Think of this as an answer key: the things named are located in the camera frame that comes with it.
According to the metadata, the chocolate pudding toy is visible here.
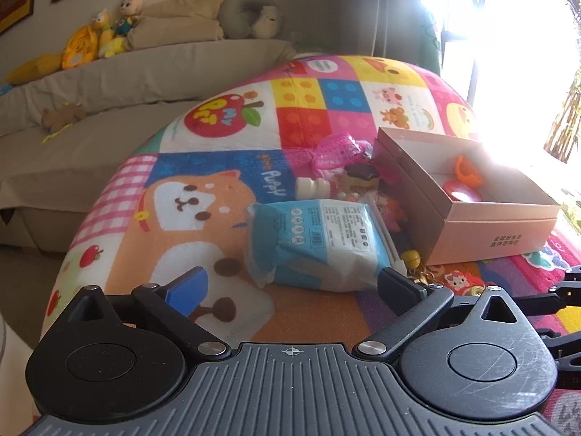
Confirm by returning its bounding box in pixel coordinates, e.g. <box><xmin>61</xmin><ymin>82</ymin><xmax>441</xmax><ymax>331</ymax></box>
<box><xmin>339</xmin><ymin>162</ymin><xmax>380</xmax><ymax>195</ymax></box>

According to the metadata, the red round lid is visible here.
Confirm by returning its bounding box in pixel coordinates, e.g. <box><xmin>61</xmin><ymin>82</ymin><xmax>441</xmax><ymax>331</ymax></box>
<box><xmin>442</xmin><ymin>180</ymin><xmax>483</xmax><ymax>203</ymax></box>

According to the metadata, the grey neck pillow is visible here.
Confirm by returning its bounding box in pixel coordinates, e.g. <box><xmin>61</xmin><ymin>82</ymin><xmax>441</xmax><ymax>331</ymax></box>
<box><xmin>218</xmin><ymin>0</ymin><xmax>280</xmax><ymax>40</ymax></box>

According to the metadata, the white bear plush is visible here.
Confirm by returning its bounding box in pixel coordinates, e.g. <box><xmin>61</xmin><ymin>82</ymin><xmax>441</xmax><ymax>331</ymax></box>
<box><xmin>251</xmin><ymin>5</ymin><xmax>283</xmax><ymax>40</ymax></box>

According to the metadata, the yellow toy camera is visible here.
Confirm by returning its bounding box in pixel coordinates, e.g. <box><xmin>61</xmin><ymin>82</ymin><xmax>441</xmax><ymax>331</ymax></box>
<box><xmin>400</xmin><ymin>249</ymin><xmax>485</xmax><ymax>296</ymax></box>

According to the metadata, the beige sofa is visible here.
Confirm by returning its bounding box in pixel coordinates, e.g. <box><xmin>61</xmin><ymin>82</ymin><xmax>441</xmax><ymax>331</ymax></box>
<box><xmin>1</xmin><ymin>40</ymin><xmax>296</xmax><ymax>252</ymax></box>

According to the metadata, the pink pig toy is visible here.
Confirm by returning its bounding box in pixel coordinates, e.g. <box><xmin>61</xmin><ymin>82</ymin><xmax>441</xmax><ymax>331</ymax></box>
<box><xmin>365</xmin><ymin>164</ymin><xmax>407</xmax><ymax>233</ymax></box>

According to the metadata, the pink cardboard box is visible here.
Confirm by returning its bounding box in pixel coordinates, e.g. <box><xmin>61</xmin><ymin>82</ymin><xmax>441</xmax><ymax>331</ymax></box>
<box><xmin>373</xmin><ymin>128</ymin><xmax>560</xmax><ymax>266</ymax></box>

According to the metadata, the pink toy basket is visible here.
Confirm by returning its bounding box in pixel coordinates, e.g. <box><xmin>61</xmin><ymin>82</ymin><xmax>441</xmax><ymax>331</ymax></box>
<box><xmin>311</xmin><ymin>133</ymin><xmax>372</xmax><ymax>170</ymax></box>

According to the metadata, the colourful cartoon play mat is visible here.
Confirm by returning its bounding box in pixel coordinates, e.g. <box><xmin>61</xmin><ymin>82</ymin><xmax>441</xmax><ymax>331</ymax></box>
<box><xmin>40</xmin><ymin>53</ymin><xmax>581</xmax><ymax>436</ymax></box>

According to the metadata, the yellow orange cushion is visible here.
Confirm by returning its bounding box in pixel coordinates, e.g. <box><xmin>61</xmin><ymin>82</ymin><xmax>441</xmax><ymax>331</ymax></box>
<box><xmin>61</xmin><ymin>26</ymin><xmax>98</xmax><ymax>70</ymax></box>

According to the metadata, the baby doll plush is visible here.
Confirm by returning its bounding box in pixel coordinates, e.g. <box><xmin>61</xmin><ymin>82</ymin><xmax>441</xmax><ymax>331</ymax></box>
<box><xmin>114</xmin><ymin>0</ymin><xmax>144</xmax><ymax>36</ymax></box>

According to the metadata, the beige folded blanket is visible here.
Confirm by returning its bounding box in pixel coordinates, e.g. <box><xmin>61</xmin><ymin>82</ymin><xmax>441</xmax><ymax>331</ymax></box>
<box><xmin>125</xmin><ymin>0</ymin><xmax>224</xmax><ymax>50</ymax></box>

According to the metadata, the brown plush toy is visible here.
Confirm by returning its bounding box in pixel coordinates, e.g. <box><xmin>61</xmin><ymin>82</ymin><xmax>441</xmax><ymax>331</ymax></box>
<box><xmin>40</xmin><ymin>104</ymin><xmax>87</xmax><ymax>134</ymax></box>

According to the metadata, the blue white wipes packet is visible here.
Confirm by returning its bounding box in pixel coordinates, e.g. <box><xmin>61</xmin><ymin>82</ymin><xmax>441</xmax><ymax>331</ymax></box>
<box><xmin>244</xmin><ymin>199</ymin><xmax>393</xmax><ymax>292</ymax></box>

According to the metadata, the yellow pillow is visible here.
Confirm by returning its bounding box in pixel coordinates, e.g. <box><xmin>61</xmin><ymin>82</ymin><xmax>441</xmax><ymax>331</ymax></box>
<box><xmin>6</xmin><ymin>54</ymin><xmax>61</xmax><ymax>86</ymax></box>

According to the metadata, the small white drink bottle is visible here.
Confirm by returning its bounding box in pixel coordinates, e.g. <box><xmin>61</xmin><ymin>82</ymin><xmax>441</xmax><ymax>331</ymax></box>
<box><xmin>294</xmin><ymin>177</ymin><xmax>332</xmax><ymax>201</ymax></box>

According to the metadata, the yellow duck plush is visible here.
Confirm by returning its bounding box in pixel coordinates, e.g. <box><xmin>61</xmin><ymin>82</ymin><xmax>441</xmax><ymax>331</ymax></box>
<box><xmin>93</xmin><ymin>9</ymin><xmax>132</xmax><ymax>58</ymax></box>

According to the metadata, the orange toy strainer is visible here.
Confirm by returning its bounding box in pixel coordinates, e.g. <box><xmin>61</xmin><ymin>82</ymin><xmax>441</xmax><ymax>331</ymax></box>
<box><xmin>454</xmin><ymin>156</ymin><xmax>484</xmax><ymax>188</ymax></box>

